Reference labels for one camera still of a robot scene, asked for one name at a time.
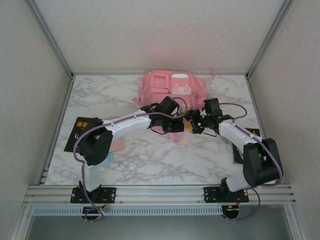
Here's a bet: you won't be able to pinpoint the aluminium frame post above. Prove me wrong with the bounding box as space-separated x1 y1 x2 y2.
246 0 296 80
24 0 76 79

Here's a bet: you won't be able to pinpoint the aluminium mounting rail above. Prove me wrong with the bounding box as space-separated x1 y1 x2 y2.
23 184 297 204

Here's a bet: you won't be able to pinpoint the aluminium side rail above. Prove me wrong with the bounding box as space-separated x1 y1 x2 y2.
37 74 76 186
246 74 280 185

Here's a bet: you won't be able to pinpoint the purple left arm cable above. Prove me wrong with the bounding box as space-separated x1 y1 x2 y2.
73 96 188 223

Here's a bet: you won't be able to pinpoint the black book with orange mark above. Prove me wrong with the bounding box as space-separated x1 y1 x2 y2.
231 126 261 165

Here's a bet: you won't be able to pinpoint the white slotted cable duct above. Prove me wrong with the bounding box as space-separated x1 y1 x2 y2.
32 206 223 216

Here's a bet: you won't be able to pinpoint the aluminium lower frame bar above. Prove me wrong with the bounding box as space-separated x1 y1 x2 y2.
284 202 311 240
9 202 35 240

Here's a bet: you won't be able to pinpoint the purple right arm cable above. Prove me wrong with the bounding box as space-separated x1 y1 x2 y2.
219 101 285 222

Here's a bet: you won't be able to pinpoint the pink student backpack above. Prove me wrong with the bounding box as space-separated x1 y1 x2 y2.
131 67 216 145

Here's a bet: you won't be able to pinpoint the black controller board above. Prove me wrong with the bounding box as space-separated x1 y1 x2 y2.
221 204 241 220
81 206 107 221

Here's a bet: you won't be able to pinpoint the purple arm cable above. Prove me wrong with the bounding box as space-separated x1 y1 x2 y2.
73 96 188 223
219 101 285 222

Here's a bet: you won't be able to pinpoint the grey metal panel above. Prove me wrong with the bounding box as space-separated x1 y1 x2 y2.
24 216 295 240

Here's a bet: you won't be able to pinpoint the black book with orange title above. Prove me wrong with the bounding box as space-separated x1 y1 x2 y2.
63 116 103 153

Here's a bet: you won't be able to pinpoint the light blue eraser pad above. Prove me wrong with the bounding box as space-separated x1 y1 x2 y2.
101 153 115 170

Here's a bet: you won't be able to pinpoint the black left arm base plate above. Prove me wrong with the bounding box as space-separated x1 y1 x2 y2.
70 186 117 204

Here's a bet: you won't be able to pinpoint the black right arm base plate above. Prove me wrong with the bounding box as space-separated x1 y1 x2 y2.
203 186 250 204

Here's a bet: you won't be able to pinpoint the pink pencil case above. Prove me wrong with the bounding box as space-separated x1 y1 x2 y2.
102 115 126 154

